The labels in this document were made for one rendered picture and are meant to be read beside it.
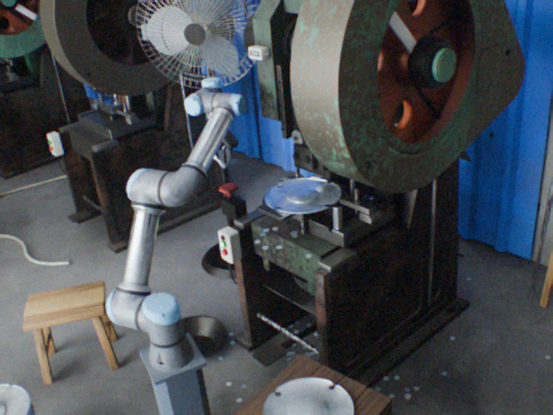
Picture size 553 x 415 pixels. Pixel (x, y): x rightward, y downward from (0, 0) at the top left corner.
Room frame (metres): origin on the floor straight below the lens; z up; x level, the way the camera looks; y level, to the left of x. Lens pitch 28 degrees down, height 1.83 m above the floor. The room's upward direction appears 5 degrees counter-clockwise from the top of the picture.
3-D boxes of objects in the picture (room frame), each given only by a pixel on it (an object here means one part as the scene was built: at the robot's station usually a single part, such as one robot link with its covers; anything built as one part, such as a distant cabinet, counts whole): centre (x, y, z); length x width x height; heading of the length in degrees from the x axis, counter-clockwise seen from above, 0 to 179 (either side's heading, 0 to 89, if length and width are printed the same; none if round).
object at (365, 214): (2.03, -0.30, 0.76); 0.17 x 0.06 x 0.10; 40
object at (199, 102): (2.19, 0.24, 1.15); 0.11 x 0.11 x 0.08; 62
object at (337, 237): (2.16, -0.20, 0.68); 0.45 x 0.30 x 0.06; 40
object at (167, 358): (1.62, 0.41, 0.50); 0.15 x 0.15 x 0.10
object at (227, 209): (2.26, 0.18, 0.62); 0.10 x 0.06 x 0.20; 40
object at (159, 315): (1.62, 0.41, 0.62); 0.13 x 0.12 x 0.14; 62
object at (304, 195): (2.08, -0.10, 0.78); 0.29 x 0.29 x 0.01
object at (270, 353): (2.08, -0.09, 0.14); 0.59 x 0.10 x 0.05; 130
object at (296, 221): (2.05, -0.06, 0.72); 0.25 x 0.14 x 0.14; 130
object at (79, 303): (2.17, 0.96, 0.16); 0.34 x 0.24 x 0.34; 102
